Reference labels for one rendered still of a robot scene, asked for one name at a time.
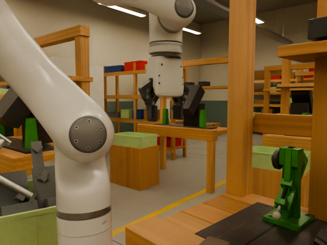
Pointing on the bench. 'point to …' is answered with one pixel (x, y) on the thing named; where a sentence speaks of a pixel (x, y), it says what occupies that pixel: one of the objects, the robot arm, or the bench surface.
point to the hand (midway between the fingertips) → (165, 116)
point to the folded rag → (214, 241)
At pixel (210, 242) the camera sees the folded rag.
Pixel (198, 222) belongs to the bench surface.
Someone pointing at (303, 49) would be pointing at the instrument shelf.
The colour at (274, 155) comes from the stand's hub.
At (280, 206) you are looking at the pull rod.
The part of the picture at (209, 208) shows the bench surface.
